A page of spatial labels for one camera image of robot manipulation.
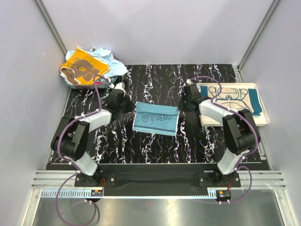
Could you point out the dark blue towel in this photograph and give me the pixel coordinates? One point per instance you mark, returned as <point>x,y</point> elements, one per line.
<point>156,119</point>

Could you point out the small circuit board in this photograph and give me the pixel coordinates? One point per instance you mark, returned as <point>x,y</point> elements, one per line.
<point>96,192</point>
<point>224,193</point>

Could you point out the right small circuit board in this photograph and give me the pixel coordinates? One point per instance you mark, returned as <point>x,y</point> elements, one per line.
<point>224,193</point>

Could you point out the light blue towel in basket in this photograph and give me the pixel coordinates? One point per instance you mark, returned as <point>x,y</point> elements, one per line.
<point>116,68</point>

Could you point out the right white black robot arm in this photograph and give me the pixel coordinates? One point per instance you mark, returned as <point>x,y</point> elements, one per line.
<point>241,135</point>

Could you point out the yellow towel in basket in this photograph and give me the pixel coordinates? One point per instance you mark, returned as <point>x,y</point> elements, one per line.
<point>82,67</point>

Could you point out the teal beige Doraemon towel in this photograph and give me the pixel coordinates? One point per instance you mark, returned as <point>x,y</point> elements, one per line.
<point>235,96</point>

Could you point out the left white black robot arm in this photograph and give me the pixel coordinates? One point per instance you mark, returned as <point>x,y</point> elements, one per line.
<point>71,137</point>

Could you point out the white square tray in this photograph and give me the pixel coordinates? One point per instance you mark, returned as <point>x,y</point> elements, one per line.
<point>259,121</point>

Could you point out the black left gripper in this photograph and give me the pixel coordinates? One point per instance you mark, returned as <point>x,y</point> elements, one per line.
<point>131,107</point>

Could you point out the left small circuit board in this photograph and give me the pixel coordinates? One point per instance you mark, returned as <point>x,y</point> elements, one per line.
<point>96,192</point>

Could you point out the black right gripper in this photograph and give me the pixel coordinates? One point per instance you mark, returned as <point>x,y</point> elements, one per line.
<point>181,106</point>

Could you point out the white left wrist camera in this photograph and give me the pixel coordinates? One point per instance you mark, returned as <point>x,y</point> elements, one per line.
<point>120,86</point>

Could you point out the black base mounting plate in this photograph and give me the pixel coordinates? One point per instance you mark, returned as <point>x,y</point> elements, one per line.
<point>175,179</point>

